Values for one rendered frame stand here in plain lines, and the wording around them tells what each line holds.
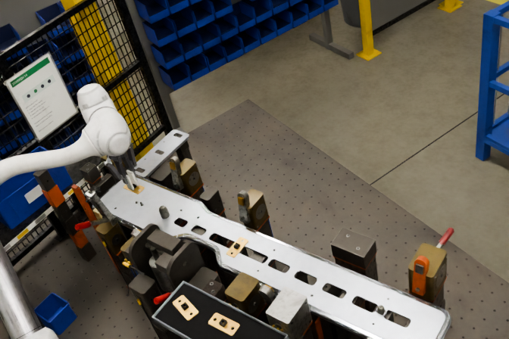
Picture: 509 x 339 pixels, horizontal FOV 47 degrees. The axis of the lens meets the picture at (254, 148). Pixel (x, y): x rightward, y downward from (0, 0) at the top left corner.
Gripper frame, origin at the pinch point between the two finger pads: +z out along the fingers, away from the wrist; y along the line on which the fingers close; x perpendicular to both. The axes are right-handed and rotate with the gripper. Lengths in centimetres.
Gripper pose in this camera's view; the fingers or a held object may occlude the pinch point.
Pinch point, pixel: (130, 179)
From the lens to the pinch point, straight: 218.3
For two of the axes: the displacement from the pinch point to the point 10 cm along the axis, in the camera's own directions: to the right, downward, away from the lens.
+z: 2.0, 7.5, 6.3
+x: -7.9, -2.5, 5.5
